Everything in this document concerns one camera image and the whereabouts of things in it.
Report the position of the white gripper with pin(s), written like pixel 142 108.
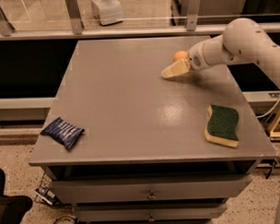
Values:
pixel 196 57

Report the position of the orange fruit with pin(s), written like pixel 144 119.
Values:
pixel 180 55

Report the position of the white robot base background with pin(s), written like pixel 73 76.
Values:
pixel 107 12

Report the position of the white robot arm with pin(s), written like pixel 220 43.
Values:
pixel 242 41

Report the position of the blue rxbar wrapper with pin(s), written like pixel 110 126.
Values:
pixel 63 132

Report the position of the green yellow sponge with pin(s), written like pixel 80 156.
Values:
pixel 222 126

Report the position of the yellow wooden stand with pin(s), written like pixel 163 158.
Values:
pixel 271 129

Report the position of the grey top drawer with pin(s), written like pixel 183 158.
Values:
pixel 150 189

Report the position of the grey middle drawer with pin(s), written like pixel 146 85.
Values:
pixel 150 212

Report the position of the power strip on floor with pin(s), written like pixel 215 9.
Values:
pixel 45 194

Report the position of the black chair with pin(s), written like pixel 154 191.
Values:
pixel 14 207

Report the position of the metal railing frame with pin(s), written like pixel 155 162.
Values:
pixel 67 19

